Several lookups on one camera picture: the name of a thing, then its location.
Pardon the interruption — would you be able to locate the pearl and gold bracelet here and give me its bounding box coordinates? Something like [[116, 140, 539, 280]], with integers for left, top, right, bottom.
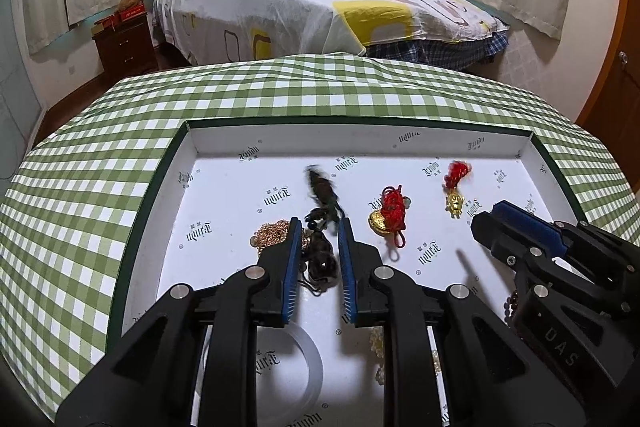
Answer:
[[368, 325, 444, 389]]

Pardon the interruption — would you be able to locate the red cord gold ingot charm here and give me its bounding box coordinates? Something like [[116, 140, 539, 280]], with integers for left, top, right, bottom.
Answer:
[[367, 184, 414, 251]]

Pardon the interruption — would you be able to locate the red box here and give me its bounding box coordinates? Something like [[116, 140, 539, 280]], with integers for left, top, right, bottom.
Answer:
[[113, 4, 149, 23]]

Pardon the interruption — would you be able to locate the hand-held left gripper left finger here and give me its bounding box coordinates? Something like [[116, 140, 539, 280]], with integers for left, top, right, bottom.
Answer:
[[55, 217, 305, 427]]

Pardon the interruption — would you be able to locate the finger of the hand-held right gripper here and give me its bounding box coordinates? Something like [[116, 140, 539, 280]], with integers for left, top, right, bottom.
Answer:
[[492, 200, 640, 289], [470, 211, 632, 319]]

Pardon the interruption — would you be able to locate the green shallow box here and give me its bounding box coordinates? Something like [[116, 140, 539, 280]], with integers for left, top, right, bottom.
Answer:
[[106, 116, 594, 427]]

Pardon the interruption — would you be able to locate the dark red bead necklace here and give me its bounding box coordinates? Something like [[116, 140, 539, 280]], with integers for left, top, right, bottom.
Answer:
[[502, 290, 524, 334]]

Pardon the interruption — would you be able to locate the red tassel gold charm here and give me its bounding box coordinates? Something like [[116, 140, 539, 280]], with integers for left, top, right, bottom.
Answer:
[[442, 159, 474, 219]]

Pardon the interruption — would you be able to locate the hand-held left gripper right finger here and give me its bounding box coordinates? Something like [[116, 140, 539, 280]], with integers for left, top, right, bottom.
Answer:
[[337, 217, 587, 427]]

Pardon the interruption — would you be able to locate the white translucent bangle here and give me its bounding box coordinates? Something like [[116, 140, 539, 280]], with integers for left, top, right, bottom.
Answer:
[[200, 321, 325, 426]]

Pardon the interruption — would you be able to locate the gold chain necklace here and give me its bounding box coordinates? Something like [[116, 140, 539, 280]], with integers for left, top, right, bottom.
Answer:
[[249, 219, 294, 256]]

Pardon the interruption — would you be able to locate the green checked tablecloth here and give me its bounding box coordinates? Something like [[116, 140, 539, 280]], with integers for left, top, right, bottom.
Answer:
[[0, 52, 640, 423]]

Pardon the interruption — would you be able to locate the dark wooden nightstand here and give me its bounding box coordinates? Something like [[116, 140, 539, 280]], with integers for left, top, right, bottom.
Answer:
[[91, 12, 160, 80]]

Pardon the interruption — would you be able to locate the blue plaid bed skirt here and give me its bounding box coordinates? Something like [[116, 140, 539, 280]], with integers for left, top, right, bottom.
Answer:
[[364, 29, 512, 68]]

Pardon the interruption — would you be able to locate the white patterned bedsheet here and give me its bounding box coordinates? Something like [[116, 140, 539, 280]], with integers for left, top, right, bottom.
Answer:
[[152, 0, 509, 68]]

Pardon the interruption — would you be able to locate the brown wooden door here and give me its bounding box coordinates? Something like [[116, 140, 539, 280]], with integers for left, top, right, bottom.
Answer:
[[574, 0, 640, 158]]

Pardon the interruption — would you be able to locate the dark tassel carved pendant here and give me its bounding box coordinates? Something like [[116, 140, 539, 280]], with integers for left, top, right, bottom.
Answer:
[[299, 164, 347, 296]]

